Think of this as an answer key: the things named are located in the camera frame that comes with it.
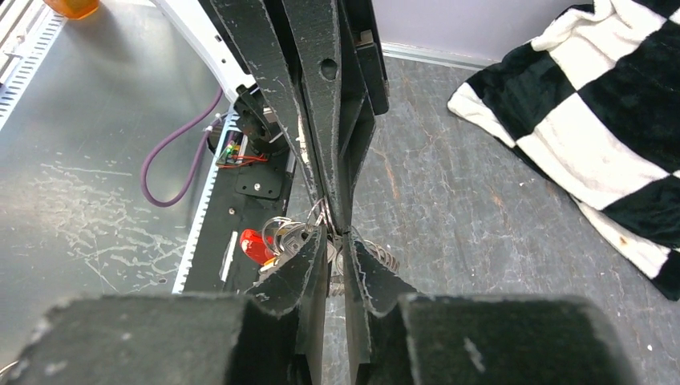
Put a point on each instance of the key with black tag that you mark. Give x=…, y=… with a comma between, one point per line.
x=288, y=242

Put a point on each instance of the large metal keyring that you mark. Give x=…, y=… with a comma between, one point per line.
x=316, y=217

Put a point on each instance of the orange drink bottle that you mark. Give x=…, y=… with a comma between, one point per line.
x=73, y=9

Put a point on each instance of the red key tag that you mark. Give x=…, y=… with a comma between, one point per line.
x=254, y=247

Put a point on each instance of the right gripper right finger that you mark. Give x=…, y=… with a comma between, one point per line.
x=377, y=337

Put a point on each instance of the black white checkered cloth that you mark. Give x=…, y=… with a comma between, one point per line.
x=592, y=104

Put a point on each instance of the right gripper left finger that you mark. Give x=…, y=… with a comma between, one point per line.
x=292, y=304

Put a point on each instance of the aluminium frame rail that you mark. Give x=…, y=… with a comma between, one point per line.
x=28, y=31

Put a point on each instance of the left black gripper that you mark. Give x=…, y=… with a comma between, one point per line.
x=305, y=56

